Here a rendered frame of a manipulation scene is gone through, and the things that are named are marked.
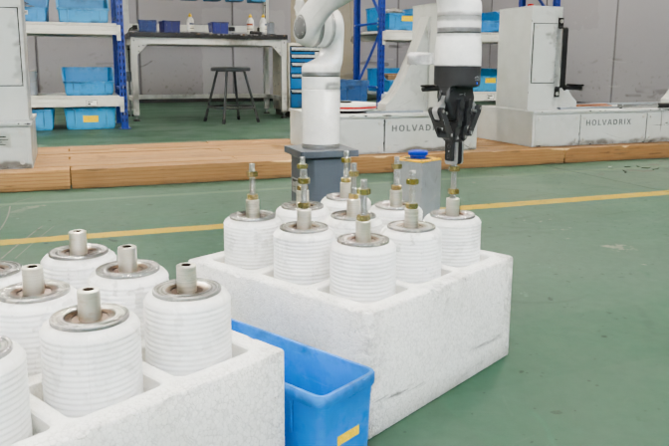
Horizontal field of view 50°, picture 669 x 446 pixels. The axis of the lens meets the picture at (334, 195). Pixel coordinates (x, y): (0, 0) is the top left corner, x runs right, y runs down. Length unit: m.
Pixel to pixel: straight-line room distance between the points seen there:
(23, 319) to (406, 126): 2.79
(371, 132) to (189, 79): 6.35
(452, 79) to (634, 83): 6.92
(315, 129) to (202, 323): 0.97
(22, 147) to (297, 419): 2.35
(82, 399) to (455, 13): 0.77
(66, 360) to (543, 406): 0.70
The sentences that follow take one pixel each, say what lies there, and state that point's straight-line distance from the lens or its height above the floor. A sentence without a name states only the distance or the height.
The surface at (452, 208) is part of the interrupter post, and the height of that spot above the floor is 0.27.
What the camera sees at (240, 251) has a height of 0.20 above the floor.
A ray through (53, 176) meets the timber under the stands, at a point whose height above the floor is 0.05.
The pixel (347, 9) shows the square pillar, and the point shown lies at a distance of 7.76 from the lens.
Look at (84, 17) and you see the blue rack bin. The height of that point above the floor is 0.83.
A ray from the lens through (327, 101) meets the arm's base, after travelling 1.68.
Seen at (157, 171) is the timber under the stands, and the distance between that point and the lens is 3.05.
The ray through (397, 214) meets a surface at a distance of 1.23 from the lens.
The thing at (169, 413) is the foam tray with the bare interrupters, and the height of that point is 0.16.
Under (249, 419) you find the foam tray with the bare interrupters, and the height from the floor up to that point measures 0.11.
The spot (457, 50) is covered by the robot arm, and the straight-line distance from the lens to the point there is 1.15.
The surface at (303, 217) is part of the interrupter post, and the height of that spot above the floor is 0.27.
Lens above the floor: 0.50
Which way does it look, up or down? 10 degrees down
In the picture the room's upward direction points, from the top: straight up
